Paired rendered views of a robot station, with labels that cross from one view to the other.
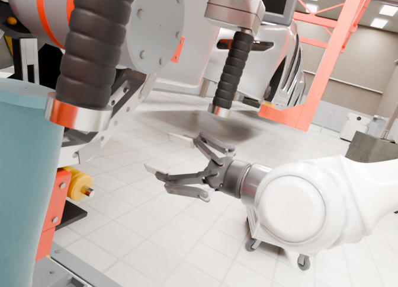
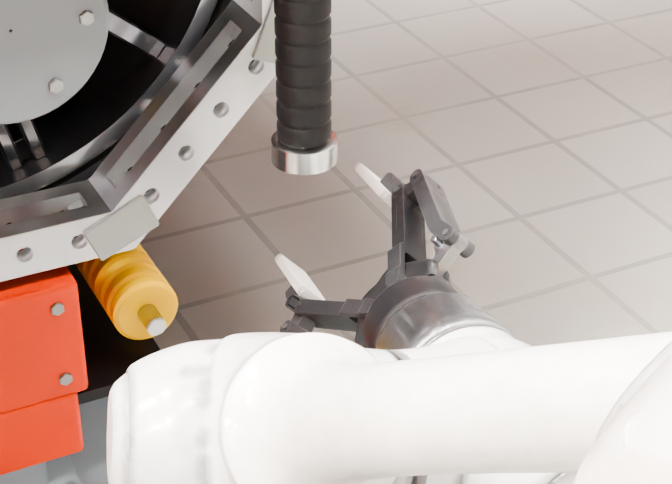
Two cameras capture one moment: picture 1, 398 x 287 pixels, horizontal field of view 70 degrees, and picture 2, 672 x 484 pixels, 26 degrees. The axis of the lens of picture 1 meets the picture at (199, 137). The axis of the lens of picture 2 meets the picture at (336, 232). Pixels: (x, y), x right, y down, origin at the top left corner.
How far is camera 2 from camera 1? 0.76 m
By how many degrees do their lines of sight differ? 46
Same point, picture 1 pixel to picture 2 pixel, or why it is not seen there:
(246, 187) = not seen: hidden behind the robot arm
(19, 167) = not seen: outside the picture
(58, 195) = (57, 330)
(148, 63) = (14, 105)
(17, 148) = not seen: outside the picture
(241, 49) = not seen: outside the picture
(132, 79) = (241, 19)
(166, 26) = (31, 24)
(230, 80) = (284, 79)
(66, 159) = (57, 254)
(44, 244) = (59, 428)
